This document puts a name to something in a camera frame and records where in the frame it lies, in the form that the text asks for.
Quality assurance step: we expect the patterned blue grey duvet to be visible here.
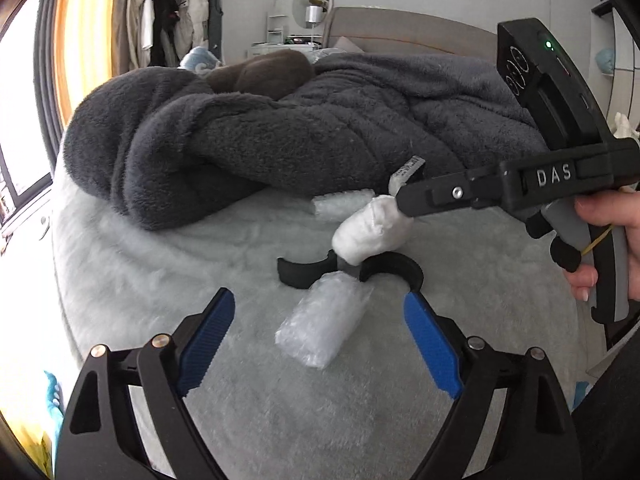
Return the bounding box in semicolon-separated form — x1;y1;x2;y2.
179;46;221;76

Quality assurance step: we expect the person right hand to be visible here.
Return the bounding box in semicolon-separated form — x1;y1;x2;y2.
563;192;640;302

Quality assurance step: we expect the clothes rack with garments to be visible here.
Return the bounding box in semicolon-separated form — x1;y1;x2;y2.
120;0;224;70

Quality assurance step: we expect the grey bed headboard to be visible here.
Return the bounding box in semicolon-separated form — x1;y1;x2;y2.
322;6;497;64

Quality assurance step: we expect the brown plush pillow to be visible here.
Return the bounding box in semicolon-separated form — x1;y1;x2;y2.
204;49;314;100

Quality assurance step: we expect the yellow curtain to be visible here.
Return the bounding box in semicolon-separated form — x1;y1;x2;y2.
53;0;115;127

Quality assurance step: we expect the window with dark frame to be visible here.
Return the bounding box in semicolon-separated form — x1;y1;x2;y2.
1;142;52;226

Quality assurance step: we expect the white vanity table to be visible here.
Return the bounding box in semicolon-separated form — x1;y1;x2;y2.
248;0;321;58

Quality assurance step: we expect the black curved plastic part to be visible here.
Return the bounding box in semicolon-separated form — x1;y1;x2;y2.
277;250;424;292

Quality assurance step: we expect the blue plush toy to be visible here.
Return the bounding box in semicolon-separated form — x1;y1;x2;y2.
44;370;64;427

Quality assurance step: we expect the dark grey fleece blanket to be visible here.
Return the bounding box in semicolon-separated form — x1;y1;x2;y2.
63;53;547;231

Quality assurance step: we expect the grey curtain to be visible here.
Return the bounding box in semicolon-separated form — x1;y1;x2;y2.
34;0;64;174

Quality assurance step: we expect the bubble wrap piece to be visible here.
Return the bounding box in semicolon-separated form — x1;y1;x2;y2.
311;188;374;222

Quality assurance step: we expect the round vanity mirror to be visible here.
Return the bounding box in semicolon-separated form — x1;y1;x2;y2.
292;0;333;29

